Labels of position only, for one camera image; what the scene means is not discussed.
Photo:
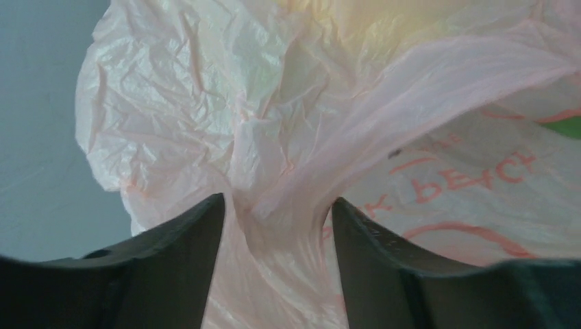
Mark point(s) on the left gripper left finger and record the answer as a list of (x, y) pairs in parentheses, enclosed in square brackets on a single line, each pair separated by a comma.
[(158, 279)]

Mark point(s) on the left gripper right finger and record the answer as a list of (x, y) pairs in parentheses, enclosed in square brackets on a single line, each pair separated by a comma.
[(389, 282)]

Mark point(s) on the pink plastic bag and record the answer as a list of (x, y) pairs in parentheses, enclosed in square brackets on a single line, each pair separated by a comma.
[(454, 123)]

